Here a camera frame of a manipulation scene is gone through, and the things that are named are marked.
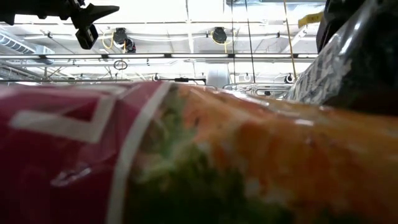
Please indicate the white pillar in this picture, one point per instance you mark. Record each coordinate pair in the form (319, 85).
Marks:
(219, 77)

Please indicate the black rectangular bar frame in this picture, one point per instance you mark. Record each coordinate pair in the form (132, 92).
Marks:
(182, 79)

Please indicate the pink shrimp ramen packet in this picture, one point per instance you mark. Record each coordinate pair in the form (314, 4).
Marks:
(93, 155)

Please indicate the grey ceiling vent duct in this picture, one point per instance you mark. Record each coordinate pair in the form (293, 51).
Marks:
(18, 43)

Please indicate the long ceiling light bar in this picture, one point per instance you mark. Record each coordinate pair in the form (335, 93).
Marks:
(199, 55)

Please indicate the black ceiling-hung device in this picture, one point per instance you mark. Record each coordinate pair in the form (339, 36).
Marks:
(130, 46)

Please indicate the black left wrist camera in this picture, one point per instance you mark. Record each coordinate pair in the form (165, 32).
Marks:
(87, 37)

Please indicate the yellow tag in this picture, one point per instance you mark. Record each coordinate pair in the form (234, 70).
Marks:
(311, 19)

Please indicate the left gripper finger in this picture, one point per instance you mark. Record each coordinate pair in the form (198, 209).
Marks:
(93, 14)

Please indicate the black ramen packet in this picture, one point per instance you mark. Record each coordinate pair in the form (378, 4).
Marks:
(367, 71)

